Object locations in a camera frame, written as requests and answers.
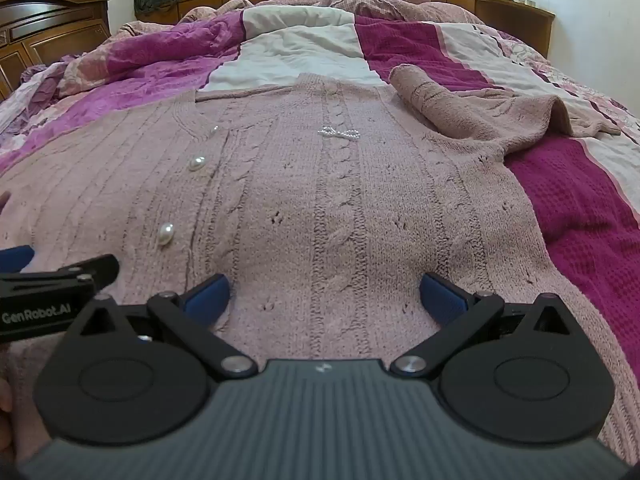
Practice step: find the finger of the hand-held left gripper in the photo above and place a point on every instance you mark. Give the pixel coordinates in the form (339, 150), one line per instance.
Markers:
(75, 270)
(12, 259)

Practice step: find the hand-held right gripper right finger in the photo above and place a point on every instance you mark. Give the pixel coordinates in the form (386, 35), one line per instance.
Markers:
(442, 299)

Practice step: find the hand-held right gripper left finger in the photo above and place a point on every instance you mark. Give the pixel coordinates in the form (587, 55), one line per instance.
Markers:
(210, 297)

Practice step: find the pink knitted cardigan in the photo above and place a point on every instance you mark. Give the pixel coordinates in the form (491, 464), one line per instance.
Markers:
(325, 200)

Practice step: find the person's left hand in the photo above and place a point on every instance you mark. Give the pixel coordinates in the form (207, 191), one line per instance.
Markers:
(4, 395)

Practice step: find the lilac floral sheet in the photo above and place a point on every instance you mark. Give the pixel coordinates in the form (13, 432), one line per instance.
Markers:
(30, 95)

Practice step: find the wooden headboard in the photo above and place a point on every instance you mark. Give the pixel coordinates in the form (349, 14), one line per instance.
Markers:
(50, 30)

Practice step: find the purple magenta white bedspread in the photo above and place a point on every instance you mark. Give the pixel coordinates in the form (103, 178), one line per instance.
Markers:
(415, 45)

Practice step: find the pink pillow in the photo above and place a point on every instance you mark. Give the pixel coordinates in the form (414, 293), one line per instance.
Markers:
(452, 12)

